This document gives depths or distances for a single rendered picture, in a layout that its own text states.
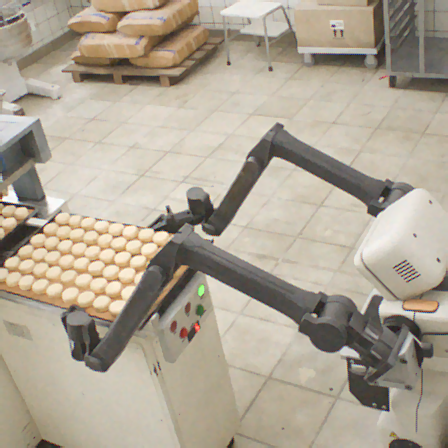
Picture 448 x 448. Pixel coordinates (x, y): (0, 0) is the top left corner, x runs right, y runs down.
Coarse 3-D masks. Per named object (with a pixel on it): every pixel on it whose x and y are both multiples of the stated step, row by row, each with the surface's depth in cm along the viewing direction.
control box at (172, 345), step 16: (192, 288) 202; (176, 304) 197; (192, 304) 202; (208, 304) 210; (160, 320) 192; (176, 320) 195; (192, 320) 203; (160, 336) 192; (176, 336) 196; (192, 336) 204; (176, 352) 197
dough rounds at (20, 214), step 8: (0, 208) 242; (8, 208) 241; (16, 208) 244; (24, 208) 239; (0, 216) 238; (8, 216) 240; (16, 216) 237; (24, 216) 237; (0, 224) 235; (8, 224) 232; (16, 224) 235; (0, 232) 229; (8, 232) 232
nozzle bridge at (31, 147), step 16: (0, 128) 235; (16, 128) 232; (32, 128) 235; (0, 144) 224; (16, 144) 241; (32, 144) 239; (48, 144) 243; (0, 160) 235; (16, 160) 242; (32, 160) 242; (48, 160) 244; (16, 176) 236; (32, 176) 253; (16, 192) 261; (32, 192) 257
